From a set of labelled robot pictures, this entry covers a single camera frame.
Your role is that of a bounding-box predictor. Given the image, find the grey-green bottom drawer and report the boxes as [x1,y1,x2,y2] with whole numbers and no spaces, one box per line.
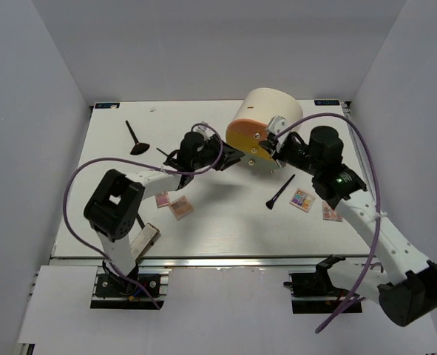
[237,154,280,174]

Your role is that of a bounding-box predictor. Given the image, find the black fan powder brush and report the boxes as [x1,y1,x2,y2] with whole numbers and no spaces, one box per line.
[125,121,150,155]

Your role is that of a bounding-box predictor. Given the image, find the peach top drawer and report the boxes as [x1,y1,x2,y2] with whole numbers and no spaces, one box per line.
[226,118,268,141]

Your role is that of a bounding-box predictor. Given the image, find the pink blush palette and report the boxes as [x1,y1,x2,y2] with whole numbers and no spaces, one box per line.
[155,192,170,208]

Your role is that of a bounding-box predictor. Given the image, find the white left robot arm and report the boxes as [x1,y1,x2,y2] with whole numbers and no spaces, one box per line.
[84,132,245,295]

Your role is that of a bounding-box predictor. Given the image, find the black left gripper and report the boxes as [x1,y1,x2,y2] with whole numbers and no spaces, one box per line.
[191,133,244,172]

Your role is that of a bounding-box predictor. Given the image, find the brown eyeshadow palette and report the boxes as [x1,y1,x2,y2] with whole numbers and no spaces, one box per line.
[169,196,194,220]

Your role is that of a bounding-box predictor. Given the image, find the yellow drawer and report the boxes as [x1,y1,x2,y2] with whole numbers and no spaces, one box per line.
[226,134,270,160]

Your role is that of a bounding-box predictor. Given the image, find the blue logo sticker right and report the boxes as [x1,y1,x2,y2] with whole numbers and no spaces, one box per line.
[314,99,340,106]

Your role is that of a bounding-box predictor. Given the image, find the colourful glitter eyeshadow palette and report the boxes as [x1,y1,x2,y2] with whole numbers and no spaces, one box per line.
[289,189,315,212]

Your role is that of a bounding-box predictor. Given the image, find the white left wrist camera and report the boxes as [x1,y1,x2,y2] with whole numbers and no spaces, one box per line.
[194,121,209,138]

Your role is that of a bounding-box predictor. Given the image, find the black small makeup brush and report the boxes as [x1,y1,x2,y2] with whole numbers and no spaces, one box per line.
[265,174,296,210]

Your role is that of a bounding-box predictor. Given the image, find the blue logo sticker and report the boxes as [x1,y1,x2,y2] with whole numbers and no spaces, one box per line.
[94,102,120,109]
[314,99,340,106]

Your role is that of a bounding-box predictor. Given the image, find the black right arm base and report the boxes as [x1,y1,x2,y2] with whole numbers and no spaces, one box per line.
[283,255,349,315]

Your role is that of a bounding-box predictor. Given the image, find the cream round drawer organizer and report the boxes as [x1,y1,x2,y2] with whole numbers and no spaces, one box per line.
[230,88,303,125]

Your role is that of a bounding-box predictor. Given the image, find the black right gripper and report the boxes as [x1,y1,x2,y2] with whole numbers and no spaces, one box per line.
[259,137,322,176]

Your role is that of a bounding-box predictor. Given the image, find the silver rectangular makeup case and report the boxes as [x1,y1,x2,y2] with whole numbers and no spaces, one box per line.
[130,223,160,260]

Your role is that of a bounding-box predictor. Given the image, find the blue logo sticker left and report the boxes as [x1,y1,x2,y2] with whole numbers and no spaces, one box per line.
[94,102,120,109]

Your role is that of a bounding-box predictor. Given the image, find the thin black eyeliner brush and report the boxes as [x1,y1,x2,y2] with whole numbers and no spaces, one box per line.
[156,147,169,157]

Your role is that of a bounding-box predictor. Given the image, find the nude nine-pan eyeshadow palette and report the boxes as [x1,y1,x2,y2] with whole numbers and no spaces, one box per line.
[322,201,343,222]

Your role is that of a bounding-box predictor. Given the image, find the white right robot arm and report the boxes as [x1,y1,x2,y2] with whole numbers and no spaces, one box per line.
[260,126,437,327]

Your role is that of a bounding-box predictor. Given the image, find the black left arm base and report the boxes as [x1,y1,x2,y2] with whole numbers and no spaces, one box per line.
[90,262,168,311]

